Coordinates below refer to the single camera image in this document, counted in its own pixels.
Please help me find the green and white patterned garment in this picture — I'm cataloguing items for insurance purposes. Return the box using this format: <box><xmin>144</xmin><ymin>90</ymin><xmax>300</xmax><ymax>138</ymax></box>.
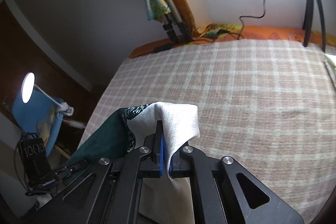
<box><xmin>64</xmin><ymin>101</ymin><xmax>202</xmax><ymax>224</ymax></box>

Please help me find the cream folded clothes pile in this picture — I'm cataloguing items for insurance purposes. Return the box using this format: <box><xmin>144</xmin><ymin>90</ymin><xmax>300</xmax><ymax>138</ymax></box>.
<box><xmin>325</xmin><ymin>53</ymin><xmax>336</xmax><ymax>78</ymax></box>

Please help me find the pink plaid bed blanket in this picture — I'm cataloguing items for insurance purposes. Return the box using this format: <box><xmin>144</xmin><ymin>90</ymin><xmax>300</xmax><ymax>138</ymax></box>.
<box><xmin>83</xmin><ymin>40</ymin><xmax>335</xmax><ymax>223</ymax></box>

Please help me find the black power bank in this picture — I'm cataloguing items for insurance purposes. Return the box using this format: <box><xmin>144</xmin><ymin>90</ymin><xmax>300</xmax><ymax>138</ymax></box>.
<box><xmin>14</xmin><ymin>132</ymin><xmax>59</xmax><ymax>197</ymax></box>

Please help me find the blue chair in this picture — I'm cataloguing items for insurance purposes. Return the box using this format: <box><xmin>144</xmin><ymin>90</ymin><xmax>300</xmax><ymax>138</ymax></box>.
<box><xmin>12</xmin><ymin>90</ymin><xmax>63</xmax><ymax>156</ymax></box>

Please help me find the silver folded tripod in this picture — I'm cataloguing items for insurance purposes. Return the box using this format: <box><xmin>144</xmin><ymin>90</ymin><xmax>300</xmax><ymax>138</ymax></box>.
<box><xmin>145</xmin><ymin>0</ymin><xmax>191</xmax><ymax>44</ymax></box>

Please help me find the white round desk lamp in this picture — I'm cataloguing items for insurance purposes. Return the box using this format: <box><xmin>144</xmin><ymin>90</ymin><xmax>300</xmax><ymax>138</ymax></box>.
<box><xmin>21</xmin><ymin>72</ymin><xmax>74</xmax><ymax>117</ymax></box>

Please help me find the colourful floral scarf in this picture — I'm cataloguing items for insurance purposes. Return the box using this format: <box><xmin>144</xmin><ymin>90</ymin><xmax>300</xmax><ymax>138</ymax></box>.
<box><xmin>145</xmin><ymin>0</ymin><xmax>243</xmax><ymax>43</ymax></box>

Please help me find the orange bed sheet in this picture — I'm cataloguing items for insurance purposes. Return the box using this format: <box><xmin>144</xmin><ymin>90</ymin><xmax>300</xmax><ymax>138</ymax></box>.
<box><xmin>128</xmin><ymin>24</ymin><xmax>336</xmax><ymax>59</ymax></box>

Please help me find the small black light tripod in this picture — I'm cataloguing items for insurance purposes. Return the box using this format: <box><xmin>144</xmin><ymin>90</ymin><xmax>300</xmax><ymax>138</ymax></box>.
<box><xmin>302</xmin><ymin>0</ymin><xmax>327</xmax><ymax>53</ymax></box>

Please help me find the black power cable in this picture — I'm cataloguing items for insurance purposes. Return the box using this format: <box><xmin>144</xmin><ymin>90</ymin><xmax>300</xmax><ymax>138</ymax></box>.
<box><xmin>153</xmin><ymin>0</ymin><xmax>292</xmax><ymax>54</ymax></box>

